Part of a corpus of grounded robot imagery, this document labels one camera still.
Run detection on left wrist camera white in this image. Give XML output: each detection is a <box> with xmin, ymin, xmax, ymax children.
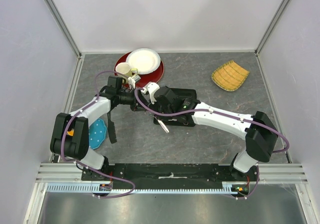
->
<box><xmin>127</xmin><ymin>74</ymin><xmax>141</xmax><ymax>89</ymax></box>

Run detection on white paper plate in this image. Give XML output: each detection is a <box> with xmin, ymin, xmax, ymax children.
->
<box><xmin>126</xmin><ymin>48</ymin><xmax>161</xmax><ymax>75</ymax></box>

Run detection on orange small bowl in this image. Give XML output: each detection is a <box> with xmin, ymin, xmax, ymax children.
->
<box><xmin>67</xmin><ymin>129</ymin><xmax>74</xmax><ymax>136</ymax></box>

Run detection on blue dotted plate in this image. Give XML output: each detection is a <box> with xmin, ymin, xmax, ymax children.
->
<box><xmin>88</xmin><ymin>118</ymin><xmax>107</xmax><ymax>150</ymax></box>

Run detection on yellow woven bamboo basket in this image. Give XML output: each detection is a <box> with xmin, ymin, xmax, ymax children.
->
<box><xmin>211</xmin><ymin>60</ymin><xmax>250</xmax><ymax>92</ymax></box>

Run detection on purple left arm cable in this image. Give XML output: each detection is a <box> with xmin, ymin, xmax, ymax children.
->
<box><xmin>61</xmin><ymin>70</ymin><xmax>136</xmax><ymax>199</ymax></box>

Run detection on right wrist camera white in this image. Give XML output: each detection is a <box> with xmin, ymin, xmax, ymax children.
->
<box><xmin>141</xmin><ymin>82</ymin><xmax>160</xmax><ymax>104</ymax></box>

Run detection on black handled comb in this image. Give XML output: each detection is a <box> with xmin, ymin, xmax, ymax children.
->
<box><xmin>107</xmin><ymin>112</ymin><xmax>117</xmax><ymax>144</ymax></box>

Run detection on silver hair scissors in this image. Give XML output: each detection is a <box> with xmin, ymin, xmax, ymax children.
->
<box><xmin>168</xmin><ymin>117</ymin><xmax>188</xmax><ymax>125</ymax></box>

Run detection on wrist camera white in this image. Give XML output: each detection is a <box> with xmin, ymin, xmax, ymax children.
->
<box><xmin>141</xmin><ymin>82</ymin><xmax>160</xmax><ymax>104</ymax></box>
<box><xmin>127</xmin><ymin>74</ymin><xmax>141</xmax><ymax>89</ymax></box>

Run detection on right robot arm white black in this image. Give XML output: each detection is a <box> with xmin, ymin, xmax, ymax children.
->
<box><xmin>147</xmin><ymin>83</ymin><xmax>278</xmax><ymax>181</ymax></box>

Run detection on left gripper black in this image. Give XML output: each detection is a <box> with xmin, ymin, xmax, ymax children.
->
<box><xmin>116</xmin><ymin>87</ymin><xmax>153</xmax><ymax>112</ymax></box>

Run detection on grey slotted cable duct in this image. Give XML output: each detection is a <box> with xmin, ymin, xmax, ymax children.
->
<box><xmin>46</xmin><ymin>182</ymin><xmax>238</xmax><ymax>194</ymax></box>

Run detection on black zip tool case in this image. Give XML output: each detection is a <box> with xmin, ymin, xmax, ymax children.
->
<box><xmin>154</xmin><ymin>86</ymin><xmax>200</xmax><ymax>127</ymax></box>

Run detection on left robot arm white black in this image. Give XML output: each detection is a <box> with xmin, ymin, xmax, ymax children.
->
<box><xmin>50</xmin><ymin>76</ymin><xmax>137</xmax><ymax>180</ymax></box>

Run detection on red round tray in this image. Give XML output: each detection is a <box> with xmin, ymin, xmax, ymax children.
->
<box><xmin>114</xmin><ymin>52</ymin><xmax>165</xmax><ymax>87</ymax></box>

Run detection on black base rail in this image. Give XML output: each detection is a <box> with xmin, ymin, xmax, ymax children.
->
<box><xmin>81</xmin><ymin>162</ymin><xmax>261</xmax><ymax>190</ymax></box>

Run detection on pale yellow mug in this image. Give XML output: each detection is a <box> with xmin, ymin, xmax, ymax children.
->
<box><xmin>115</xmin><ymin>62</ymin><xmax>138</xmax><ymax>78</ymax></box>

